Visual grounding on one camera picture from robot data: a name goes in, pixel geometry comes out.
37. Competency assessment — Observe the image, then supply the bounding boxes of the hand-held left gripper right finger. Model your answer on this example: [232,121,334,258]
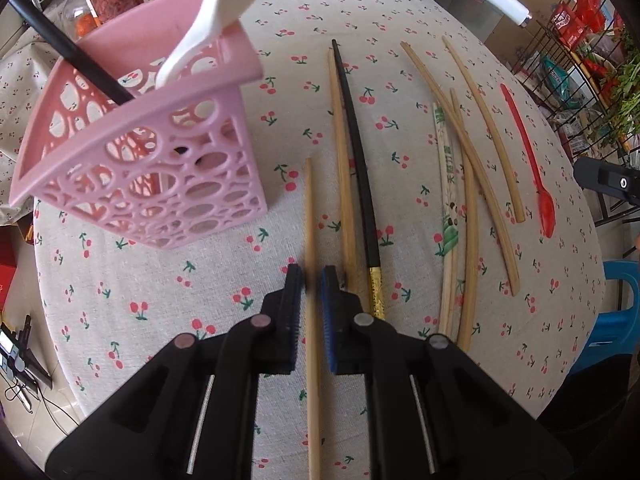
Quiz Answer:
[321,265,572,480]

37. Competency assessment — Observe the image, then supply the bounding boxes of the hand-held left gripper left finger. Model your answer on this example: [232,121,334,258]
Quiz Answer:
[46,263,304,480]

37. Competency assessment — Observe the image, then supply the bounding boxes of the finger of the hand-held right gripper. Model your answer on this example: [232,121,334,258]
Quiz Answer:
[573,156,640,207]

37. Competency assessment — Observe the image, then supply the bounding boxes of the red plastic spoon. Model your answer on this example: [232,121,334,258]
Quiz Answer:
[500,83,557,239]

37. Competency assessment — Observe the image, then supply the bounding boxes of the light wooden chopstick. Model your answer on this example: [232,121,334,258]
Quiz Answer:
[327,49,358,296]
[304,157,323,480]

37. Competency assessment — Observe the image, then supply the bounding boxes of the thin bamboo chopstick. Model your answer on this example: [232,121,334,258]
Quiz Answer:
[400,41,521,296]
[442,36,526,223]
[449,88,480,352]

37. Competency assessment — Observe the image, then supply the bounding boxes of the paper-wrapped bamboo chopsticks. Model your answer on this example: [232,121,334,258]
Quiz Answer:
[432,102,461,333]

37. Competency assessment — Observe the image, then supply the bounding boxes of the black chopstick with gold end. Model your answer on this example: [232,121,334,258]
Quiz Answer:
[331,40,387,320]

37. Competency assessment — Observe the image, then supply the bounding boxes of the pink perforated plastic basket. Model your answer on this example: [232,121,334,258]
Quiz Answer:
[9,0,271,252]

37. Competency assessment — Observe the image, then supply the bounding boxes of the green leafy vegetables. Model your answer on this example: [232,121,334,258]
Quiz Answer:
[600,52,640,148]

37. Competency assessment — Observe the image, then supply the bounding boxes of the cherry print tablecloth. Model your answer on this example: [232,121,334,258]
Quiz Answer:
[32,0,608,480]

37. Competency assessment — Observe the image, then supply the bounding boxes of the blue plastic stool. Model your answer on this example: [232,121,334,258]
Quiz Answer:
[567,260,640,376]

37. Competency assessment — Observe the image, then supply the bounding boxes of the red snack packet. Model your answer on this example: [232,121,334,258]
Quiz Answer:
[547,2,588,48]

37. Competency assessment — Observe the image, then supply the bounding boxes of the cardboard box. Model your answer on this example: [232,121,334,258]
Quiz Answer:
[484,0,576,68]

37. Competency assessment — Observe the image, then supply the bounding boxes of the red box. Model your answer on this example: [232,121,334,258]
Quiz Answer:
[0,222,18,321]

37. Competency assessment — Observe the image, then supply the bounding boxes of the plain black chopstick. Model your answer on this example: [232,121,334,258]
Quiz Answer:
[7,0,136,106]

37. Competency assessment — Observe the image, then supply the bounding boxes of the black wire rack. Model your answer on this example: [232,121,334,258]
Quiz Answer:
[515,5,640,223]

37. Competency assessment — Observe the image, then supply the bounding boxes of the black device with cables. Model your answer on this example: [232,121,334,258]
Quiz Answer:
[0,315,53,406]

